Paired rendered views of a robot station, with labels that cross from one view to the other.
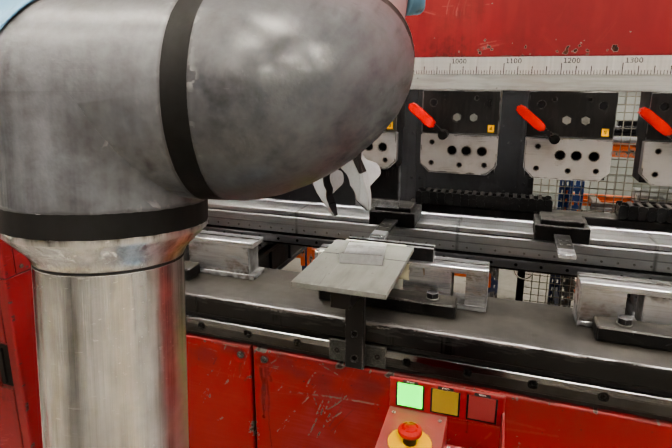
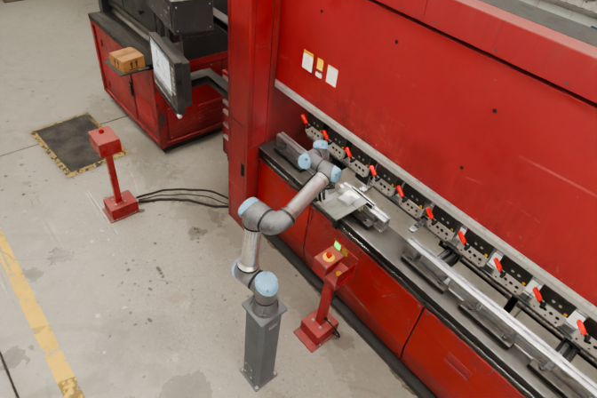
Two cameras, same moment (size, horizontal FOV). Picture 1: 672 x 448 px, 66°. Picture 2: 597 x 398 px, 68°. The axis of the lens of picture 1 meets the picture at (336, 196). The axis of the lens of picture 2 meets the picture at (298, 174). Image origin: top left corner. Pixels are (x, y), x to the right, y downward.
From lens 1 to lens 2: 1.88 m
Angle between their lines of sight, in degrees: 36
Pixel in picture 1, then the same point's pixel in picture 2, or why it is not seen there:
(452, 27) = (389, 150)
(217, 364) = not seen: hidden behind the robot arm
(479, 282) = (380, 223)
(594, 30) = (425, 177)
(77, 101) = (250, 221)
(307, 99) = (270, 231)
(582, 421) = (386, 275)
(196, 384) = not seen: hidden behind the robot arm
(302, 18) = (272, 223)
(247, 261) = not seen: hidden behind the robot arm
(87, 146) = (250, 224)
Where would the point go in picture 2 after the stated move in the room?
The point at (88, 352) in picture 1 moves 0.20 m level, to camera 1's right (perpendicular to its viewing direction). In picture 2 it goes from (248, 238) to (282, 258)
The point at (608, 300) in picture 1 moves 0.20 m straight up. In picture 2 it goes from (412, 250) to (422, 226)
